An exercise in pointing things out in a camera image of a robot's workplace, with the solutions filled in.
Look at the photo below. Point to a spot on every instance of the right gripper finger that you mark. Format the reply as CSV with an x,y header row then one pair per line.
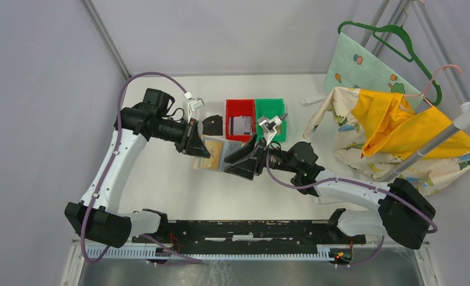
x,y
244,151
243,168

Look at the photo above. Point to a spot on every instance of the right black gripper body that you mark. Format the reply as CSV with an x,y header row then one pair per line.
x,y
262,160

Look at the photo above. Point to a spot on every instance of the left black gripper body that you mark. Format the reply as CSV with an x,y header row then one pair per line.
x,y
180,145

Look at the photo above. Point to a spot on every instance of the beige card holder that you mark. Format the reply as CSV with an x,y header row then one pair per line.
x,y
219,150

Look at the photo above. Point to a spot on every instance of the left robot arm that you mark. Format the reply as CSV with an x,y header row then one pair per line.
x,y
96,216

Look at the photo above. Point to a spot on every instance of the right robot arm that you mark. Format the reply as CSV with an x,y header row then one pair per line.
x,y
395,209

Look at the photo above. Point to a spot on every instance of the white cards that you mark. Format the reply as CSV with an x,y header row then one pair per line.
x,y
240,125

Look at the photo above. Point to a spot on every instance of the black cards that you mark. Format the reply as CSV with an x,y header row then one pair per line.
x,y
213,125

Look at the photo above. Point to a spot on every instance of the white plastic bin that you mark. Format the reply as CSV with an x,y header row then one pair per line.
x,y
211,108

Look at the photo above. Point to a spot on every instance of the green plastic bin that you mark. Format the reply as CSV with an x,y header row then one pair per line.
x,y
271,108

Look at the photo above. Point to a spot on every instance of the red plastic bin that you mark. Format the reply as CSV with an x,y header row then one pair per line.
x,y
240,108

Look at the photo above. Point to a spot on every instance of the clear plastic box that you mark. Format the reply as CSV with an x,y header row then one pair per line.
x,y
315,99

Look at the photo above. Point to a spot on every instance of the dinosaur print cloth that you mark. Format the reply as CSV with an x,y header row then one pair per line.
x,y
429,175

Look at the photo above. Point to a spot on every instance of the green patterned cloth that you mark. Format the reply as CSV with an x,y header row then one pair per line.
x,y
353,66

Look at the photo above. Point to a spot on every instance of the yellow cloth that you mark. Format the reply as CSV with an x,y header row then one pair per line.
x,y
391,125

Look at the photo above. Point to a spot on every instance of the green clothes hanger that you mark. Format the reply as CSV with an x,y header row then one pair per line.
x,y
407,41

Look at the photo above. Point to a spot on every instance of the metal rack pole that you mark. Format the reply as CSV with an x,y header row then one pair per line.
x,y
460,123

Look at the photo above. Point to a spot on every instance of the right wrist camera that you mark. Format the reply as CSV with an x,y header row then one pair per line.
x,y
271,127

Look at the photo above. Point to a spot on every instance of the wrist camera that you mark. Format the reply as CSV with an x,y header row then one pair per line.
x,y
271,127
191,106

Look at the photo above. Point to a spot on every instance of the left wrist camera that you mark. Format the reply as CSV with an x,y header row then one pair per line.
x,y
191,106

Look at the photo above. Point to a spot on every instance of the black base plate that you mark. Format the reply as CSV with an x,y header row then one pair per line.
x,y
252,236

